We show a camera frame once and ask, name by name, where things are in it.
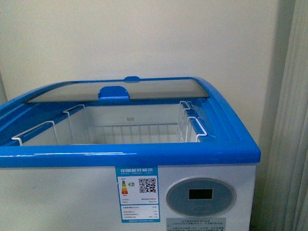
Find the glass sliding freezer lid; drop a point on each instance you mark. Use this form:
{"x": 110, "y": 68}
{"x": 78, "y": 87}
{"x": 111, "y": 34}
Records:
{"x": 129, "y": 89}

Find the white blue chest freezer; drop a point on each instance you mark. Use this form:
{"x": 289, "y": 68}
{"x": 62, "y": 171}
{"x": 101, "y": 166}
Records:
{"x": 74, "y": 187}

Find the blue energy efficiency label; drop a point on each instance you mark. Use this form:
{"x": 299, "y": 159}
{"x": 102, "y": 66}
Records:
{"x": 138, "y": 193}

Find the oval grey control panel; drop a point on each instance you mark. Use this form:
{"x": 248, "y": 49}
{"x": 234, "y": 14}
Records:
{"x": 200, "y": 197}

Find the grey instruction sticker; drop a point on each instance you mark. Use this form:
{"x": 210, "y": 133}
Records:
{"x": 196, "y": 224}

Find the white curtain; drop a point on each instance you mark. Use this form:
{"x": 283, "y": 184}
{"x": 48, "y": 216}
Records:
{"x": 285, "y": 203}

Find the white wire freezer basket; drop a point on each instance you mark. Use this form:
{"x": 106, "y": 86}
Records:
{"x": 121, "y": 124}

